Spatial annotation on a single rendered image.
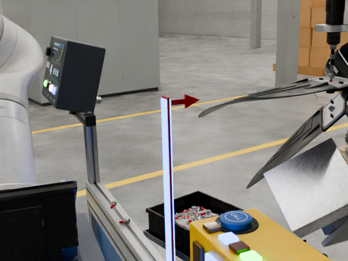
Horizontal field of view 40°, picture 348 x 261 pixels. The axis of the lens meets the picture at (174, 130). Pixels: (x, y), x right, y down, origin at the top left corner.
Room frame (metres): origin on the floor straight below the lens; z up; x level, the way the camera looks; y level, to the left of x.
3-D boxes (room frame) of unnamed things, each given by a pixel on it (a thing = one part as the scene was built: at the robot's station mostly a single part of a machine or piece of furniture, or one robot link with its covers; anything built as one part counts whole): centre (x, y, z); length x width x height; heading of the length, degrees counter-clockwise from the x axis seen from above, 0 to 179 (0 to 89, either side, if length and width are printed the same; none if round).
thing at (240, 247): (0.48, -0.07, 1.08); 0.02 x 0.02 x 0.01; 23
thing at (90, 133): (1.26, 0.23, 0.96); 0.03 x 0.03 x 0.20; 23
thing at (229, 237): (0.50, -0.06, 1.08); 0.02 x 0.02 x 0.01; 23
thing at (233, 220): (0.54, -0.07, 1.08); 0.04 x 0.04 x 0.02
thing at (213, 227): (0.53, -0.04, 1.08); 0.02 x 0.02 x 0.01; 23
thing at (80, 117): (1.35, 0.27, 1.04); 0.24 x 0.03 x 0.03; 23
